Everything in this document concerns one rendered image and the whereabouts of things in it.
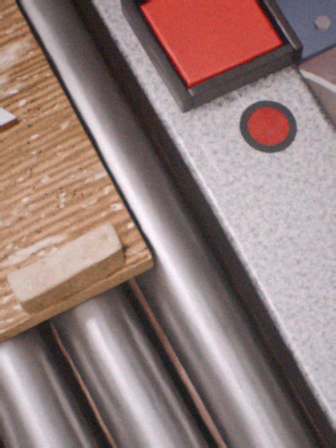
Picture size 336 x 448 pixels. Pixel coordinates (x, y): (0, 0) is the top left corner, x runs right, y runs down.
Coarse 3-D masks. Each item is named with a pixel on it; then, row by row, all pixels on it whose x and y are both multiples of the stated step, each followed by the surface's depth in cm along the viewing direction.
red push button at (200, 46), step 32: (160, 0) 64; (192, 0) 63; (224, 0) 63; (256, 0) 63; (160, 32) 63; (192, 32) 63; (224, 32) 63; (256, 32) 63; (192, 64) 62; (224, 64) 62
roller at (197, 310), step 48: (48, 0) 65; (48, 48) 64; (96, 48) 65; (96, 96) 63; (96, 144) 62; (144, 144) 62; (144, 192) 61; (144, 240) 60; (192, 240) 60; (144, 288) 60; (192, 288) 59; (192, 336) 58; (240, 336) 58; (240, 384) 57; (240, 432) 57; (288, 432) 56
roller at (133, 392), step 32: (64, 320) 59; (96, 320) 58; (128, 320) 59; (96, 352) 58; (128, 352) 58; (96, 384) 58; (128, 384) 57; (160, 384) 58; (128, 416) 57; (160, 416) 57; (192, 416) 58
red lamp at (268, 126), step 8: (256, 112) 63; (264, 112) 63; (272, 112) 63; (280, 112) 62; (256, 120) 62; (264, 120) 62; (272, 120) 62; (280, 120) 62; (248, 128) 62; (256, 128) 62; (264, 128) 62; (272, 128) 62; (280, 128) 62; (288, 128) 62; (256, 136) 62; (264, 136) 62; (272, 136) 62; (280, 136) 62; (272, 144) 62
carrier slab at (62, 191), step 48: (0, 0) 63; (0, 48) 62; (0, 96) 61; (48, 96) 61; (0, 144) 60; (48, 144) 60; (0, 192) 59; (48, 192) 59; (96, 192) 59; (0, 240) 58; (48, 240) 58; (0, 288) 57; (96, 288) 58; (0, 336) 57
